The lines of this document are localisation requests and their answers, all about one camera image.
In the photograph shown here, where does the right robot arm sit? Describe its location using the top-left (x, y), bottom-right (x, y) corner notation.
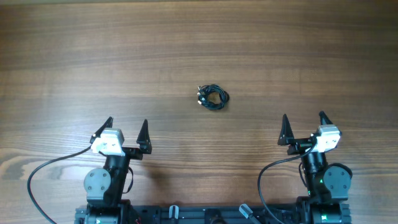
top-left (277, 111), bottom-right (353, 223)

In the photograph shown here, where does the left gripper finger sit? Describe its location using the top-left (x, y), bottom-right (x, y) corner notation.
top-left (90, 116), bottom-right (113, 144)
top-left (136, 119), bottom-right (152, 154)

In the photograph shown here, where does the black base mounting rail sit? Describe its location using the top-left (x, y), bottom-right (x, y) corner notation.
top-left (74, 203), bottom-right (352, 224)

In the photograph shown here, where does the left camera cable black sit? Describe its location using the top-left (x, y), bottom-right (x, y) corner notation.
top-left (26, 147), bottom-right (90, 223)

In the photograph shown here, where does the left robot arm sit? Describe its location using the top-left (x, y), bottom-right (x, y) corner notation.
top-left (74, 117), bottom-right (152, 224)

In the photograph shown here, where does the black cable bundle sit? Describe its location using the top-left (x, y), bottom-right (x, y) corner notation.
top-left (197, 83), bottom-right (231, 111)

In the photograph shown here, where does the right camera cable black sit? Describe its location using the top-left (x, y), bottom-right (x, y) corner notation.
top-left (257, 147), bottom-right (313, 223)

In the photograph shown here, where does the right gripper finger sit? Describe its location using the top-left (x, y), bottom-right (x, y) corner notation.
top-left (277, 114), bottom-right (295, 146)
top-left (318, 111), bottom-right (333, 125)

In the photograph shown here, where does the camera cable black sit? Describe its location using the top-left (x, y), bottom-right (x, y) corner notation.
top-left (257, 147), bottom-right (313, 223)
top-left (26, 147), bottom-right (90, 223)

